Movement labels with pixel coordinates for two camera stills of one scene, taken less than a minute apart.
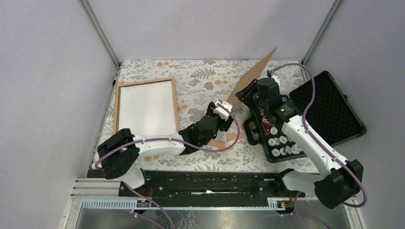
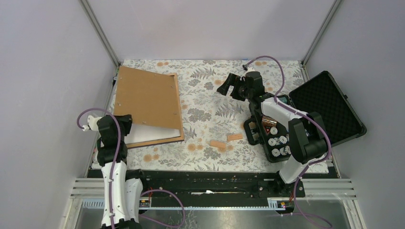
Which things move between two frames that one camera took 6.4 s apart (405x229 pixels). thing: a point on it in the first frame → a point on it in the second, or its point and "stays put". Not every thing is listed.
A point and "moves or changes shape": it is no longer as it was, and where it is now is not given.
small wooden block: x=218 y=144 stays put
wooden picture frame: x=116 y=119 moves or changes shape
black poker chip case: x=331 y=117 stays put
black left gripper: x=225 y=124 → x=126 y=120
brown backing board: x=253 y=73 → x=149 y=98
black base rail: x=214 y=183 stays put
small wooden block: x=233 y=137 stays put
